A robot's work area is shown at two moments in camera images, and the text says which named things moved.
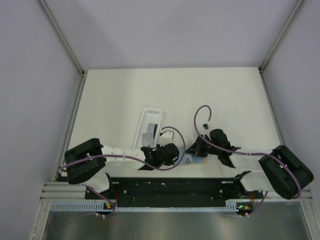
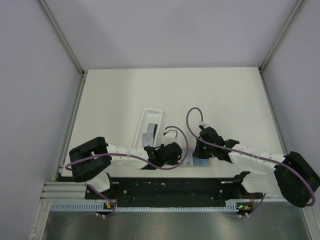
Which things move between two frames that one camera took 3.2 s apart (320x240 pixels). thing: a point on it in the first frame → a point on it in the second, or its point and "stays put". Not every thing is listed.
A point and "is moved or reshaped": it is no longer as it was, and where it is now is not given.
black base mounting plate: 176,190 stays put
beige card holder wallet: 189,159 is moved or reshaped
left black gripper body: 167,163 stays put
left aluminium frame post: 62,36 stays put
